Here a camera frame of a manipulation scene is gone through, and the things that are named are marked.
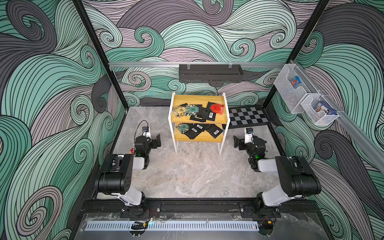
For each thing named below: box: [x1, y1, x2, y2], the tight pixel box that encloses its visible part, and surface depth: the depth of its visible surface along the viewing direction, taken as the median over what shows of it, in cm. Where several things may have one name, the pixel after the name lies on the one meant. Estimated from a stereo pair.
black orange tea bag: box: [190, 104, 211, 122], surface depth 72 cm
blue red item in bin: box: [291, 75, 302, 88], surface depth 85 cm
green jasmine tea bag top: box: [185, 104, 199, 116], surface depth 74 cm
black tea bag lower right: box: [205, 123, 224, 139], surface depth 87 cm
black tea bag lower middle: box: [189, 123, 211, 136], surface depth 88 cm
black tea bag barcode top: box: [204, 101, 217, 122], surface depth 73 cm
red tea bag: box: [210, 103, 225, 115], surface depth 76 cm
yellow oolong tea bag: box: [172, 105, 186, 119], surface depth 74 cm
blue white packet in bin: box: [314, 101, 337, 115], surface depth 67 cm
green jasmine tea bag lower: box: [175, 123, 190, 134], surface depth 89 cm
